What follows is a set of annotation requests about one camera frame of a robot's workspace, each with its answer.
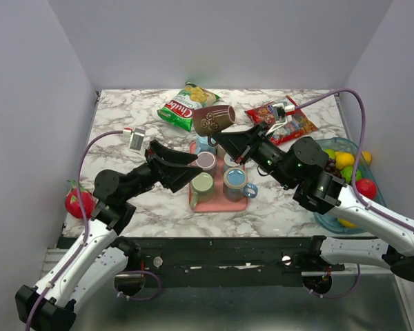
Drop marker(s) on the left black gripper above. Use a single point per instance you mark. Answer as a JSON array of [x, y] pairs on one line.
[[174, 177]]

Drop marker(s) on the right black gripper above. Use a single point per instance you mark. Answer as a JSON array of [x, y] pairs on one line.
[[238, 143]]

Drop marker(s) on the grey mug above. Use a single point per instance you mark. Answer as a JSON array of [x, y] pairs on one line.
[[230, 163]]

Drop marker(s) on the green mug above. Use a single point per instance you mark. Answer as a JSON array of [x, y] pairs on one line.
[[202, 189]]

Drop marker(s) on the brown mug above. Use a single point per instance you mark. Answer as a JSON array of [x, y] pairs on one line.
[[213, 119]]

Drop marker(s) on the blue glazed mug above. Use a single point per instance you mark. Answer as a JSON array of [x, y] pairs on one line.
[[236, 185]]

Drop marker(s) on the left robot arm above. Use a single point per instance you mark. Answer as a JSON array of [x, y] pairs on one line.
[[100, 252]]

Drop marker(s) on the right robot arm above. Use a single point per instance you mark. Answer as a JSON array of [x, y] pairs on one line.
[[302, 168]]

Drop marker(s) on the purple mug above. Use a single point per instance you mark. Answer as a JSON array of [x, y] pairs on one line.
[[207, 161]]

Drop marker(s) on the light blue mug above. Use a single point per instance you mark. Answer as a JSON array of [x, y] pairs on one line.
[[202, 145]]

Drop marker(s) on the pink tray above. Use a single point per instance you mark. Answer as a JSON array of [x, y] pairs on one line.
[[218, 201]]

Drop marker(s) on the green chips bag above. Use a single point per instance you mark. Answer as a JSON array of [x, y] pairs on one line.
[[180, 109]]

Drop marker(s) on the red snack bag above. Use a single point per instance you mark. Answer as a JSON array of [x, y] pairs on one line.
[[298, 123]]

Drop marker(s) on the green pear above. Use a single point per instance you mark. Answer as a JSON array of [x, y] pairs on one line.
[[330, 153]]

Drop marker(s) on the purple grapes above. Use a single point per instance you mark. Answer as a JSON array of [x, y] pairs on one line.
[[331, 168]]

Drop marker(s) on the yellow lemon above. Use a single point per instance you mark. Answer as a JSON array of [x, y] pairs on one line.
[[343, 160]]

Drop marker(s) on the red dragon fruit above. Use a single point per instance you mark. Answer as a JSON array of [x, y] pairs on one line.
[[72, 204]]

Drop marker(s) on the yellow fruit outside basket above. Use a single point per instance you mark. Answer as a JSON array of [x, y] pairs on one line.
[[367, 156]]

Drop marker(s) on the red apple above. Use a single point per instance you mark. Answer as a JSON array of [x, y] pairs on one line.
[[367, 188]]

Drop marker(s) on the yellow banana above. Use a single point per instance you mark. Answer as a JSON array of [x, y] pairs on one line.
[[345, 223]]

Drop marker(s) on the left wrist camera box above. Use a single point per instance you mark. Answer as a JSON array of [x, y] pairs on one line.
[[136, 138]]

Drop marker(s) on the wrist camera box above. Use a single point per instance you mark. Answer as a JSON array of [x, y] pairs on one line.
[[282, 113], [136, 138]]

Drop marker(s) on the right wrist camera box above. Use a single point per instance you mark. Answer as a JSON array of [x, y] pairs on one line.
[[282, 113]]

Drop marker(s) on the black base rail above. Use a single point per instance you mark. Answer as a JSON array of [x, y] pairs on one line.
[[224, 262]]

